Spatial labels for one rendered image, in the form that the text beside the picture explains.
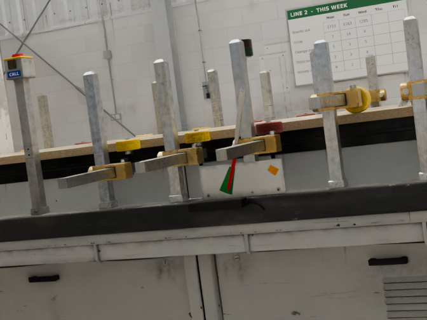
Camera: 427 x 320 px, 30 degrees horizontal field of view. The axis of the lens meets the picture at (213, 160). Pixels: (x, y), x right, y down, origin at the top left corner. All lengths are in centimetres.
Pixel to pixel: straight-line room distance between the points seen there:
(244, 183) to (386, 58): 721
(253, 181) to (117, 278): 77
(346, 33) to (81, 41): 360
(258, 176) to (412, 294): 61
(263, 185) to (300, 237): 19
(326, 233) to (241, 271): 45
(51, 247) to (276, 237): 79
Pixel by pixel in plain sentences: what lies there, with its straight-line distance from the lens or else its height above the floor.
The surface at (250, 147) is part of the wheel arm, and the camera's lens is 219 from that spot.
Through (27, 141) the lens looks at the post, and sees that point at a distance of 269.
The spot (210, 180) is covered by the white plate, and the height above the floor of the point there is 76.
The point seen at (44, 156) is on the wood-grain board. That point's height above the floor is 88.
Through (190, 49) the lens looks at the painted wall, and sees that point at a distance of 1020.
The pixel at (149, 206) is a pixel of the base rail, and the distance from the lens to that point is 246.
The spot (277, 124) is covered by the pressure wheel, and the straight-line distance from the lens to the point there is 238.
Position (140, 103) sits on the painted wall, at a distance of 1051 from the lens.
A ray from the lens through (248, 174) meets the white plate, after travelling 233.
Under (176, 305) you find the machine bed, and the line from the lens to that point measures 280.
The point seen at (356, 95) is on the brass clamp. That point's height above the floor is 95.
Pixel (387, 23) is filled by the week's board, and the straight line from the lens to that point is 948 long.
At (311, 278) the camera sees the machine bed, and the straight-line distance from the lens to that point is 261.
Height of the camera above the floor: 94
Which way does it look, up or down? 3 degrees down
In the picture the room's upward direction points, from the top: 7 degrees counter-clockwise
